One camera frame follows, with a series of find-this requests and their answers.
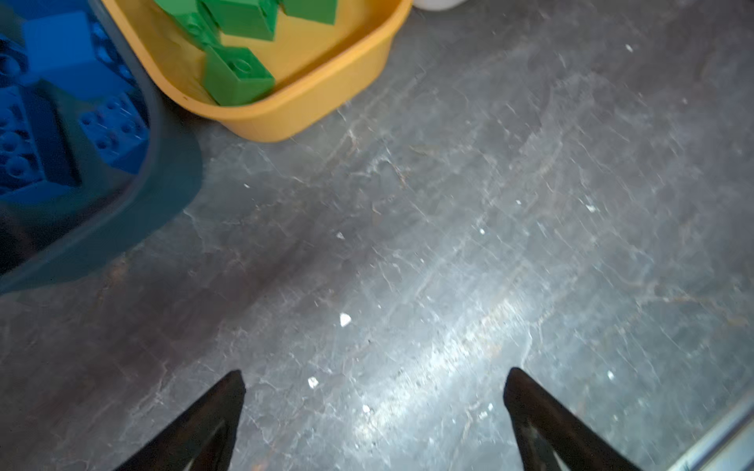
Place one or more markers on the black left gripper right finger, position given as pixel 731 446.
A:
pixel 549 436

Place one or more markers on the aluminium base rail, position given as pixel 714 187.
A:
pixel 728 445

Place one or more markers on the green lego brick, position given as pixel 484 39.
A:
pixel 233 76
pixel 318 11
pixel 194 19
pixel 255 19

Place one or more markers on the white plastic bin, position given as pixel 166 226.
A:
pixel 437 5

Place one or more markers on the blue lego brick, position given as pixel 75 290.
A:
pixel 74 53
pixel 36 165
pixel 118 132

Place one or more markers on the teal plastic bin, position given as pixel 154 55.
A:
pixel 110 211

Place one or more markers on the yellow plastic bin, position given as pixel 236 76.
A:
pixel 316 67

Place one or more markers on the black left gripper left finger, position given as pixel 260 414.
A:
pixel 203 437

